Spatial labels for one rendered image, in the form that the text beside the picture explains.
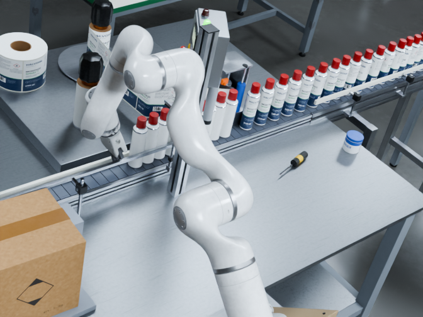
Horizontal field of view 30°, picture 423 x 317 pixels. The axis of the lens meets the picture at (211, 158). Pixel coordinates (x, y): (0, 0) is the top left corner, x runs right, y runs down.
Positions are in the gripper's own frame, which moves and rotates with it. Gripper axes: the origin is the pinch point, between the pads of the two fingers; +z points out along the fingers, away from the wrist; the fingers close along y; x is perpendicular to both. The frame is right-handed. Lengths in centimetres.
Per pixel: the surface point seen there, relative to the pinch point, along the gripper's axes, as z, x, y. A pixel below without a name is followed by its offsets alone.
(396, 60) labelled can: 46, -141, 0
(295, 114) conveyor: 36, -80, -1
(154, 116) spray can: -9.1, -17.1, -0.9
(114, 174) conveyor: 5.3, 3.1, -1.2
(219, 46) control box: -40, -37, -17
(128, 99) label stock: 7.8, -22.2, 28.4
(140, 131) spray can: -7.3, -10.4, -1.6
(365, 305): 100, -67, -59
